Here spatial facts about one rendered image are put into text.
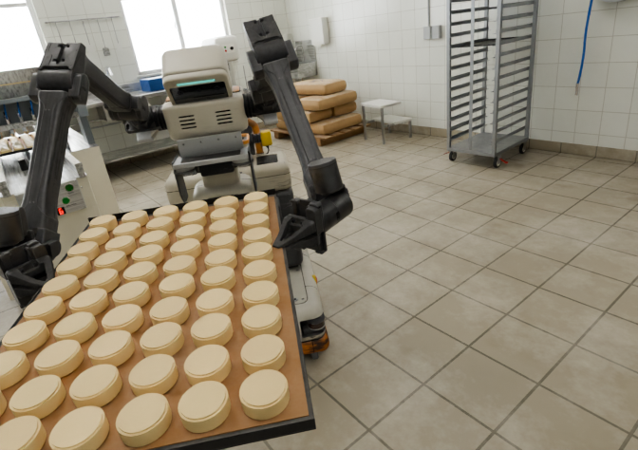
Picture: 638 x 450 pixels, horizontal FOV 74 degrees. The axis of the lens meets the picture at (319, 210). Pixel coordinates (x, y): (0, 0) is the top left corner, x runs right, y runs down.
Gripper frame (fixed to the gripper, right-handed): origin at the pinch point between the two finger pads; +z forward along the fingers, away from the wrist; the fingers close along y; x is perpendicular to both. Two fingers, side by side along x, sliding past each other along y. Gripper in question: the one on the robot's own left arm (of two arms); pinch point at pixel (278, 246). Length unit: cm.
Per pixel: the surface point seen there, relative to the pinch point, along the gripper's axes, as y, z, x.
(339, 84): 45, -410, 268
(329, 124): 86, -377, 264
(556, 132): 88, -395, 17
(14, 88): -19, -47, 230
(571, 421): 100, -80, -43
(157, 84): 15, -261, 427
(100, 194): 49, -66, 217
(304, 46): 1, -493, 382
